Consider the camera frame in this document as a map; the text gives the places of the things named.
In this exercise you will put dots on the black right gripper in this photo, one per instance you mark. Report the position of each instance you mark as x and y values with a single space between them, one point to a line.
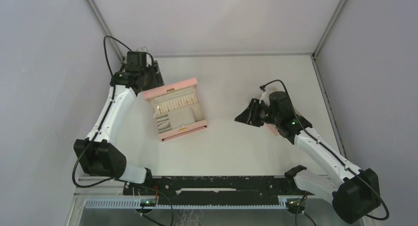
249 115

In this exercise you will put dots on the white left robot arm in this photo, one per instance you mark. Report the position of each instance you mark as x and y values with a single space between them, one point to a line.
97 154

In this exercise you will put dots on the pink jewelry box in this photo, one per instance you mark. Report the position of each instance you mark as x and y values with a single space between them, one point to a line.
177 109

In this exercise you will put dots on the pink jewelry drawer tray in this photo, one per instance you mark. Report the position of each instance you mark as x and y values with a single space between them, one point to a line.
273 129

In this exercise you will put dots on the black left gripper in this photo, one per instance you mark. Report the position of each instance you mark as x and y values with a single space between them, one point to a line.
157 81

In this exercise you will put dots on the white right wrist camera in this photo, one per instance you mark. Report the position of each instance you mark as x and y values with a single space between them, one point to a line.
265 96

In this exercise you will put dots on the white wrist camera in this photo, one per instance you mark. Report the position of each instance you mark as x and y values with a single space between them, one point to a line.
142 49
265 96

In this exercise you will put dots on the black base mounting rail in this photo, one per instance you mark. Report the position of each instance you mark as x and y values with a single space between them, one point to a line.
217 191

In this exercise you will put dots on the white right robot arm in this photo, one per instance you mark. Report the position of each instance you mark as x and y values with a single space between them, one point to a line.
353 192

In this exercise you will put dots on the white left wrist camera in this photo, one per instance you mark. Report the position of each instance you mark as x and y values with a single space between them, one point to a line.
142 49

